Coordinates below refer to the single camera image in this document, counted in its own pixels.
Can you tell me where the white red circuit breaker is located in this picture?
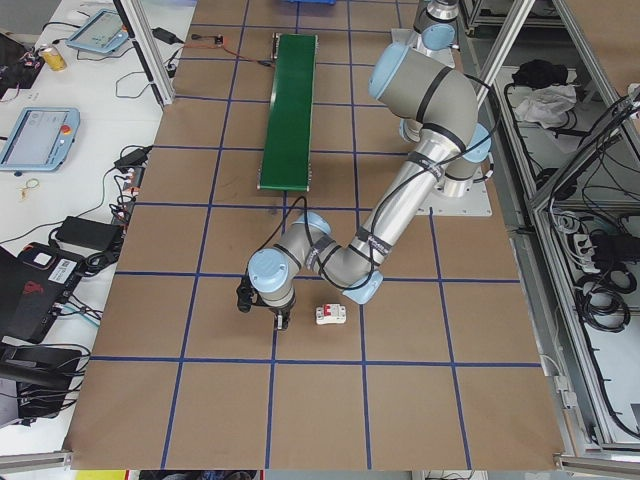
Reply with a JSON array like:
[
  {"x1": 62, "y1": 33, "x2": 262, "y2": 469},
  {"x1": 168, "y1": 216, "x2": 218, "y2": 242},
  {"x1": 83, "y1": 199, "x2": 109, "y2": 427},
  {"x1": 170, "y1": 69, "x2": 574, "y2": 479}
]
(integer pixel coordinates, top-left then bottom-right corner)
[{"x1": 314, "y1": 302, "x2": 348, "y2": 327}]

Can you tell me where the red wire with black connector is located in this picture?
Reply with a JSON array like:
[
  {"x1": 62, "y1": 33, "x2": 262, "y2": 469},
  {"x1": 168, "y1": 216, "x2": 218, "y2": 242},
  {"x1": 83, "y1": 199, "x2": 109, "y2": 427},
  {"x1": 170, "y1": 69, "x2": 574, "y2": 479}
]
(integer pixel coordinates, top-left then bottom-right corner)
[{"x1": 183, "y1": 41, "x2": 275, "y2": 67}]

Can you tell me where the black electronic device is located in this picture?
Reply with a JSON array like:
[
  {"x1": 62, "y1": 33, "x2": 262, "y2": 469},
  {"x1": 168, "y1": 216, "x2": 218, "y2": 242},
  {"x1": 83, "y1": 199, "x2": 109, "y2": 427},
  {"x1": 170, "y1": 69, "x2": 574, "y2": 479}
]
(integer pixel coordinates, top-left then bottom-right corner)
[{"x1": 0, "y1": 343, "x2": 91, "y2": 427}]

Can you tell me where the black board with wires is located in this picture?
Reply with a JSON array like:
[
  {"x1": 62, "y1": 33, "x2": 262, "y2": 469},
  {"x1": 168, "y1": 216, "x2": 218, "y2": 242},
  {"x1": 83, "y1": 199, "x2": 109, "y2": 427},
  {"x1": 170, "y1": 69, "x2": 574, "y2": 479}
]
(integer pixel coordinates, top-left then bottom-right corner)
[{"x1": 0, "y1": 30, "x2": 45, "y2": 101}]

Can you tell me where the black power adapter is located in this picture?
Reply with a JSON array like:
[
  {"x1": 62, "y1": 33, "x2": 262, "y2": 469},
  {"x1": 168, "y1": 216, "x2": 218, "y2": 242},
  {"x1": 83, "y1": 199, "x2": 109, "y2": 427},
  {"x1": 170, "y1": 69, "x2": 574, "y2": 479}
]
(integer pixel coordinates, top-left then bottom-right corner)
[
  {"x1": 151, "y1": 26, "x2": 185, "y2": 45},
  {"x1": 114, "y1": 145, "x2": 154, "y2": 170}
]

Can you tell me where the yellow drink can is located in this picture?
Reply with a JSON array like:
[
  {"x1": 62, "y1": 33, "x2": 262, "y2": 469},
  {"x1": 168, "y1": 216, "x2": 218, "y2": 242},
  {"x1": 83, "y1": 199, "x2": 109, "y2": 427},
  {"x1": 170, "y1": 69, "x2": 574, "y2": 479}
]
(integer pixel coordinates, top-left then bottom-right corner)
[{"x1": 39, "y1": 43, "x2": 68, "y2": 73}]

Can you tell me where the green conveyor belt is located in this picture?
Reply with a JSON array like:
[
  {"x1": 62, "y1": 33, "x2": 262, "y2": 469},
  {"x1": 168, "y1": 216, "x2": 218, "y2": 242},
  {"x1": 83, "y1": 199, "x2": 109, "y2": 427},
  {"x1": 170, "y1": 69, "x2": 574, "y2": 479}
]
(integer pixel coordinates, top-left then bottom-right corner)
[{"x1": 256, "y1": 32, "x2": 321, "y2": 194}]

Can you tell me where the large black power brick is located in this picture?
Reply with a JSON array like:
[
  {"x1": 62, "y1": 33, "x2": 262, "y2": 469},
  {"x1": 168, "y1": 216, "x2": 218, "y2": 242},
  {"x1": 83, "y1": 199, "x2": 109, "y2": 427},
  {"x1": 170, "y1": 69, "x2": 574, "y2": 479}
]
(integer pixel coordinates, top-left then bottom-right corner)
[{"x1": 58, "y1": 215, "x2": 125, "y2": 252}]

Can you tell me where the black cloth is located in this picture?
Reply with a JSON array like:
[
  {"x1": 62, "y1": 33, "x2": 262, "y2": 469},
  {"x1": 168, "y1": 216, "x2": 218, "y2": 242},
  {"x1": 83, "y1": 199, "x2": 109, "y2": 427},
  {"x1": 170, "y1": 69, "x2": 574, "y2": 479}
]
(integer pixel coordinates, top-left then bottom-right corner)
[{"x1": 511, "y1": 58, "x2": 570, "y2": 87}]

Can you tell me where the black computer with red logo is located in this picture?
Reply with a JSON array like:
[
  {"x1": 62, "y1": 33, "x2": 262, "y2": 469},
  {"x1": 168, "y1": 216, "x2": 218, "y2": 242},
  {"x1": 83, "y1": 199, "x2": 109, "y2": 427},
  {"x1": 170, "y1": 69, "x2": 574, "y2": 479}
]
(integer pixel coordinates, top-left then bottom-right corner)
[{"x1": 0, "y1": 241, "x2": 85, "y2": 345}]

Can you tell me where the metal bar frame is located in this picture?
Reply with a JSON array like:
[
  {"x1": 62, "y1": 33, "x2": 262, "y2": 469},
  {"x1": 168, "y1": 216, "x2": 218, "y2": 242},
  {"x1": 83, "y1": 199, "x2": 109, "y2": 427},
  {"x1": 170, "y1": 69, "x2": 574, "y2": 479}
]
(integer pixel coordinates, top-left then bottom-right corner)
[{"x1": 458, "y1": 0, "x2": 640, "y2": 474}]

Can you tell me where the aluminium profile bar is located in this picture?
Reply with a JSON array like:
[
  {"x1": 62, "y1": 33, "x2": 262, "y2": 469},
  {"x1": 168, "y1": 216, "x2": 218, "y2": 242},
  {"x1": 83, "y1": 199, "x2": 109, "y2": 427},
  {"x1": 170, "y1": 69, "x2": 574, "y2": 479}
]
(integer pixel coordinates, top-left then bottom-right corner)
[
  {"x1": 0, "y1": 448, "x2": 75, "y2": 475},
  {"x1": 552, "y1": 451, "x2": 640, "y2": 475}
]

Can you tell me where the grey metal bracket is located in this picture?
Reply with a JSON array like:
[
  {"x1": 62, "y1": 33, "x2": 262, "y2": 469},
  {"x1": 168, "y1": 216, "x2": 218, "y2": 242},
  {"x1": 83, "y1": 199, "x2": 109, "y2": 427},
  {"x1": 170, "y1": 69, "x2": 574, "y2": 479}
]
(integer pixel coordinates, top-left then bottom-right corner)
[{"x1": 552, "y1": 374, "x2": 577, "y2": 410}]

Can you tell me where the black coiled cable bundle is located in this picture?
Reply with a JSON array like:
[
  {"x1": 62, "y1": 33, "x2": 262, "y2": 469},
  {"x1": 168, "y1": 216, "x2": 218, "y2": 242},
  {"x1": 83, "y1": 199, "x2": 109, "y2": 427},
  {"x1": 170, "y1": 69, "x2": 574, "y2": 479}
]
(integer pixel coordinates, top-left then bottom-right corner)
[{"x1": 573, "y1": 284, "x2": 632, "y2": 332}]

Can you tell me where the aluminium profile post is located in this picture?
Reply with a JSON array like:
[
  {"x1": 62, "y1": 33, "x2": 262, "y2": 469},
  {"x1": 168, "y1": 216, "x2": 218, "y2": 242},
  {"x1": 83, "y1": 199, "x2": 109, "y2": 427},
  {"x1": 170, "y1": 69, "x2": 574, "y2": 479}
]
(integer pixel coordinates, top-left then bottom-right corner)
[{"x1": 112, "y1": 0, "x2": 176, "y2": 107}]

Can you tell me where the black box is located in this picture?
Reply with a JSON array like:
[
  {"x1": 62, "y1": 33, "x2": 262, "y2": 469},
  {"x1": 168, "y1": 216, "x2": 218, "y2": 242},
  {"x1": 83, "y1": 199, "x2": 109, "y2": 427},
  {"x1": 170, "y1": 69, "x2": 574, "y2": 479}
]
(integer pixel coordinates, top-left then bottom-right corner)
[{"x1": 592, "y1": 232, "x2": 626, "y2": 261}]

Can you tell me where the blue grey teach pendant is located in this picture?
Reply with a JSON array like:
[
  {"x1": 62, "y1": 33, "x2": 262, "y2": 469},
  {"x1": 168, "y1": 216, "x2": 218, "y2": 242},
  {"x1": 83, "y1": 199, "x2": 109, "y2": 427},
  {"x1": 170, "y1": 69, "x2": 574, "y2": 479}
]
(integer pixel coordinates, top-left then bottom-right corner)
[
  {"x1": 65, "y1": 8, "x2": 129, "y2": 55},
  {"x1": 0, "y1": 106, "x2": 82, "y2": 174}
]

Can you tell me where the white cloth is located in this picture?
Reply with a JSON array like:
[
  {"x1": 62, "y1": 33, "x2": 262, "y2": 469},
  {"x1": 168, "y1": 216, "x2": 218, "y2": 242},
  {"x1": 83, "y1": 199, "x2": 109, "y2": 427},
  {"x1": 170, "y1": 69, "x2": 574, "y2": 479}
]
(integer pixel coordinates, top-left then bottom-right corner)
[{"x1": 514, "y1": 83, "x2": 582, "y2": 132}]

